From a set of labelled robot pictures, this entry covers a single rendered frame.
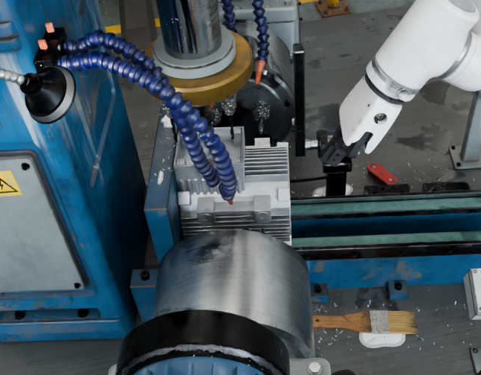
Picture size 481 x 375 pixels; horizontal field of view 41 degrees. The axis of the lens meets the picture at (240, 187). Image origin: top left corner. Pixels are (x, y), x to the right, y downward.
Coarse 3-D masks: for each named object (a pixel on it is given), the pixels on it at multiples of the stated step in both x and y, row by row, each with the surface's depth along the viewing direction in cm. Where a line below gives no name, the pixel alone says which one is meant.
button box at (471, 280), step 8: (472, 272) 99; (480, 272) 99; (464, 280) 103; (472, 280) 99; (480, 280) 98; (472, 288) 99; (480, 288) 98; (472, 296) 99; (480, 296) 97; (472, 304) 99; (480, 304) 97; (472, 312) 99; (480, 312) 96
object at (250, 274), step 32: (192, 256) 95; (224, 256) 93; (256, 256) 94; (288, 256) 98; (160, 288) 97; (192, 288) 91; (224, 288) 89; (256, 288) 90; (288, 288) 93; (256, 320) 86; (288, 320) 89; (288, 352) 87
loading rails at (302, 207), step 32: (416, 192) 132; (448, 192) 131; (480, 192) 130; (320, 224) 133; (352, 224) 133; (384, 224) 133; (416, 224) 133; (448, 224) 132; (480, 224) 132; (320, 256) 124; (352, 256) 124; (384, 256) 124; (416, 256) 124; (448, 256) 124; (480, 256) 124; (320, 288) 129
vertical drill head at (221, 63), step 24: (168, 0) 89; (192, 0) 89; (216, 0) 93; (168, 24) 93; (192, 24) 92; (216, 24) 95; (168, 48) 96; (192, 48) 94; (216, 48) 97; (240, 48) 101; (168, 72) 96; (192, 72) 95; (216, 72) 96; (240, 72) 97; (192, 96) 95; (216, 96) 96
